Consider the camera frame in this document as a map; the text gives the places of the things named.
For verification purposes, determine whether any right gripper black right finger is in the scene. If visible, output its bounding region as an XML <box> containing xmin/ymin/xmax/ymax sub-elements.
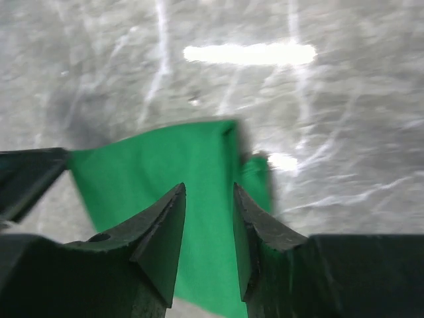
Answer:
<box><xmin>233</xmin><ymin>185</ymin><xmax>423</xmax><ymax>317</ymax></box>

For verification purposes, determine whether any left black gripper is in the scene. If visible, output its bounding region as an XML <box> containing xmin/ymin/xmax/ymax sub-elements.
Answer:
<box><xmin>1</xmin><ymin>148</ymin><xmax>70</xmax><ymax>223</ymax></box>

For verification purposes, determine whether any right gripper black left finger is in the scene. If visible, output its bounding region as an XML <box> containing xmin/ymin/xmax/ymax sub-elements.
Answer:
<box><xmin>1</xmin><ymin>184</ymin><xmax>186</xmax><ymax>317</ymax></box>

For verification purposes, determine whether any green tank top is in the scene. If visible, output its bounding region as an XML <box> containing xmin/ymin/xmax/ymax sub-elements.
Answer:
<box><xmin>68</xmin><ymin>119</ymin><xmax>274</xmax><ymax>318</ymax></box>

